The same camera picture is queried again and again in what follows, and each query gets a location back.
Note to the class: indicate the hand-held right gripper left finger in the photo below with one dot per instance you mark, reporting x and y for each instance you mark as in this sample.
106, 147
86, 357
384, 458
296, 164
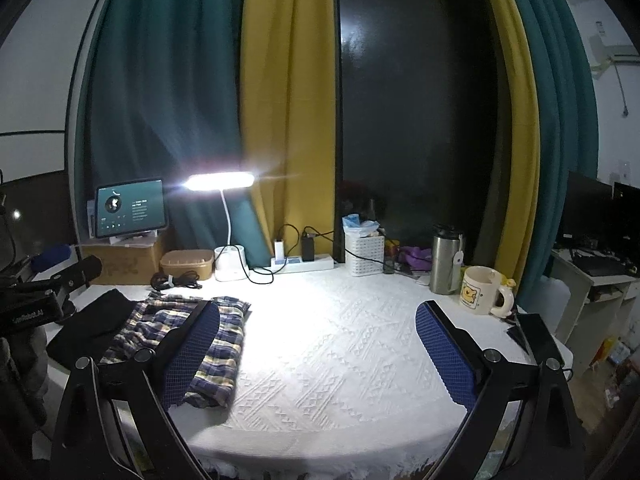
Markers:
192, 355

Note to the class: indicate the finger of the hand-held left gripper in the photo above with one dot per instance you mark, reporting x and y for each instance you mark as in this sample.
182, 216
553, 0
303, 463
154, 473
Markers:
80, 272
50, 256

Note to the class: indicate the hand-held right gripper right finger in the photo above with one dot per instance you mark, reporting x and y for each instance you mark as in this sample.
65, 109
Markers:
445, 355

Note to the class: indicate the blue yellow plaid shirt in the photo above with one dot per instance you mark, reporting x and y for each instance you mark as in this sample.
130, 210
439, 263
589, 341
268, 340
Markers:
225, 340

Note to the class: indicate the person's left forearm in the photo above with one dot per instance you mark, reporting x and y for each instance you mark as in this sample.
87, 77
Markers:
20, 385

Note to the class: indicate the cardboard box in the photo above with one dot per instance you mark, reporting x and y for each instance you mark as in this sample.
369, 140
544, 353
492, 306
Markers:
125, 260

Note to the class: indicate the black folded cloth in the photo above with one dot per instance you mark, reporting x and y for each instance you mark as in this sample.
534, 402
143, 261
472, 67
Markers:
95, 320

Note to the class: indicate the cream bear print mug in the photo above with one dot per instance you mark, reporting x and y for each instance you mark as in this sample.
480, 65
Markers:
477, 292

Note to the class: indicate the white papers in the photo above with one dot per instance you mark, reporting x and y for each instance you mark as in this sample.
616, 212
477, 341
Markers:
422, 277

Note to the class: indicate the tablet with lit screen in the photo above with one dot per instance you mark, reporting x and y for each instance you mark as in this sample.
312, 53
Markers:
132, 207

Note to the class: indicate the stainless steel tumbler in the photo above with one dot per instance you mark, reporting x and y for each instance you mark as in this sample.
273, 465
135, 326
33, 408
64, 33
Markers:
442, 265

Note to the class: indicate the tan lidded box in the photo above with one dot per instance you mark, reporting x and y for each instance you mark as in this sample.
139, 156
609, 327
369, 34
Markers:
186, 265

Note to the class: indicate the black flat case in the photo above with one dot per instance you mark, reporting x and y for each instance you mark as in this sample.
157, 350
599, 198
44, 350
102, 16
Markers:
540, 335

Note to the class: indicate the white desk lamp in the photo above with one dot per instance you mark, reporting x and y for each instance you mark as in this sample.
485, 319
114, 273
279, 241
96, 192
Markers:
231, 262

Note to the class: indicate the purple cloth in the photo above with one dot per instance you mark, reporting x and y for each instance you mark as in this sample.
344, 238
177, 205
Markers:
415, 259

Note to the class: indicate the small grey plush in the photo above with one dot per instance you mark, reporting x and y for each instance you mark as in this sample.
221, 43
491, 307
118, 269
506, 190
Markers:
390, 266

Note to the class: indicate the yellow lid jar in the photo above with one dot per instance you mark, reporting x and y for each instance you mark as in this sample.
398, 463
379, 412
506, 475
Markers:
391, 251

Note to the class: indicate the white plastic basket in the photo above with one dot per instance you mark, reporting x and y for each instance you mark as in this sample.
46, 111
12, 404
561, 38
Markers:
372, 245

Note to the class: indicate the white charger plug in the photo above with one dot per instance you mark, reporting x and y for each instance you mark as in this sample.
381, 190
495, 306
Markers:
278, 251

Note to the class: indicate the white computer desk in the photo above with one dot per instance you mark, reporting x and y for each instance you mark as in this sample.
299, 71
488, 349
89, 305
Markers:
570, 300

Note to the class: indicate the white power strip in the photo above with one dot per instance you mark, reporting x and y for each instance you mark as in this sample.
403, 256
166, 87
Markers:
310, 263

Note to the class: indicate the clear blue plastic bag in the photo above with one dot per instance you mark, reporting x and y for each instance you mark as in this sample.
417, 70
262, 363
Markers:
356, 225

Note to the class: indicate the black power adapter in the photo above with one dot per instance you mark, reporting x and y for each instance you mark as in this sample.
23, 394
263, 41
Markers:
308, 247

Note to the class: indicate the black keyboard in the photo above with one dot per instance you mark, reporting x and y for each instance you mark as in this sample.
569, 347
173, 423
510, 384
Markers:
600, 265

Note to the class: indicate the black computer monitor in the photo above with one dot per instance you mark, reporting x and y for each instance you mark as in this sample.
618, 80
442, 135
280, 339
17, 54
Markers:
587, 210
627, 220

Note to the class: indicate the teal curtain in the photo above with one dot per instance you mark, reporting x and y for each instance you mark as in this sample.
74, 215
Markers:
165, 85
560, 85

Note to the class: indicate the yellow curtain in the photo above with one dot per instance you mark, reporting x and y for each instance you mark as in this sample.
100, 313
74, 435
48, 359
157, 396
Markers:
520, 135
290, 85

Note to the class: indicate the dark window pane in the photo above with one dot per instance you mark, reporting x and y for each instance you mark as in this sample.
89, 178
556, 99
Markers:
415, 85

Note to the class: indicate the white air conditioner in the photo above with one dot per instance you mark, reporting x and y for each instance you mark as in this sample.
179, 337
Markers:
612, 50

